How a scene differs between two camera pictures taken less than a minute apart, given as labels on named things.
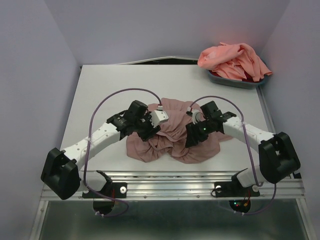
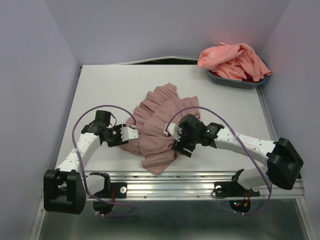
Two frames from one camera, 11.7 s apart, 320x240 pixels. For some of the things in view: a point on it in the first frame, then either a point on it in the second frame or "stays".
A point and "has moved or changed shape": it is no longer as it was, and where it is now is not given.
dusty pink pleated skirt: x=169 y=143 has moved or changed shape
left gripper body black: x=144 y=128 to x=114 y=136
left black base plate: x=113 y=190 stays
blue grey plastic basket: x=241 y=84 stays
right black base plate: x=235 y=189 stays
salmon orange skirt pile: x=236 y=61 stays
